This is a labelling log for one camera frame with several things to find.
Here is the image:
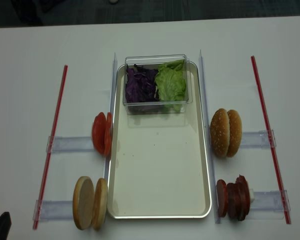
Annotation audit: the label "bun slice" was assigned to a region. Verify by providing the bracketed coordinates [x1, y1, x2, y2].
[92, 178, 108, 231]
[72, 176, 95, 230]

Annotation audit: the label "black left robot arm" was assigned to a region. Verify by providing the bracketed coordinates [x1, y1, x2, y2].
[0, 211, 12, 240]

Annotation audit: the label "green lettuce leaf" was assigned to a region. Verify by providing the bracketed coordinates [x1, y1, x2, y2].
[154, 59, 186, 102]

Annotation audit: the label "front meat patty slice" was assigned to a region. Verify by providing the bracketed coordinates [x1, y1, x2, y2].
[216, 179, 229, 218]

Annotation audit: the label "purple cabbage leaves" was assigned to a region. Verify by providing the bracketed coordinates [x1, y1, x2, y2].
[125, 64, 159, 103]

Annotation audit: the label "clear plastic container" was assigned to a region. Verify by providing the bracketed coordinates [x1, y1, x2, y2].
[122, 54, 192, 115]

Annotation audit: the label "cream metal tray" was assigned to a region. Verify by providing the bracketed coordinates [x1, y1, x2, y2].
[107, 62, 212, 219]

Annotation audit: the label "left sesame top bun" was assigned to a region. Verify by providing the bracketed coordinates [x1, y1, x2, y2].
[209, 108, 230, 158]

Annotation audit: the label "sesame bun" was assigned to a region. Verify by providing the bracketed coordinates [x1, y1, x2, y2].
[226, 109, 242, 158]
[209, 108, 230, 158]

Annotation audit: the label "right sesame top bun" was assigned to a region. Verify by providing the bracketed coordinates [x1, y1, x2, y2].
[226, 109, 242, 158]

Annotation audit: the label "clear top bun pusher track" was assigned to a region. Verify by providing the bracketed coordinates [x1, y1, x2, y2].
[240, 129, 277, 149]

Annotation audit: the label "clear bun pusher track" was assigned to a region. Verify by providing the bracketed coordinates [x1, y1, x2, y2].
[33, 200, 74, 222]
[240, 129, 277, 149]

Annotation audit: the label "dark red patty stack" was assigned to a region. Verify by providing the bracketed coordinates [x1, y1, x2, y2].
[226, 175, 251, 221]

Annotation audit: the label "white patty pusher block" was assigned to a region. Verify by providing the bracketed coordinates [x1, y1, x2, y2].
[249, 188, 255, 204]

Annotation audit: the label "clear bottom bun pusher track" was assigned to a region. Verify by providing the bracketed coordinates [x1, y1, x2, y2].
[33, 200, 74, 222]

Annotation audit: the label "clear patty pusher track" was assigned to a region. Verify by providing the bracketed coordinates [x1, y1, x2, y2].
[250, 190, 291, 212]

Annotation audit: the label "left clear long rail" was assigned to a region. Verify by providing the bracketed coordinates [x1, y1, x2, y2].
[104, 53, 118, 182]

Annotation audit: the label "clear long rail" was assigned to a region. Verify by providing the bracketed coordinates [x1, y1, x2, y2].
[198, 50, 221, 224]
[104, 53, 118, 182]

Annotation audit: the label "left red rail strip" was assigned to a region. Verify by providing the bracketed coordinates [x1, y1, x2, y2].
[32, 65, 68, 230]

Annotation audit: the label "red rail strip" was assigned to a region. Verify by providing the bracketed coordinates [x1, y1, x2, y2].
[32, 65, 68, 230]
[250, 55, 292, 225]

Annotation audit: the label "right clear long rail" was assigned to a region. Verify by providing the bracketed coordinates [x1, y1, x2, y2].
[198, 50, 221, 224]

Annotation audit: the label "right red rail strip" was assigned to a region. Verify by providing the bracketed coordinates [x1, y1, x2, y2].
[250, 55, 292, 225]

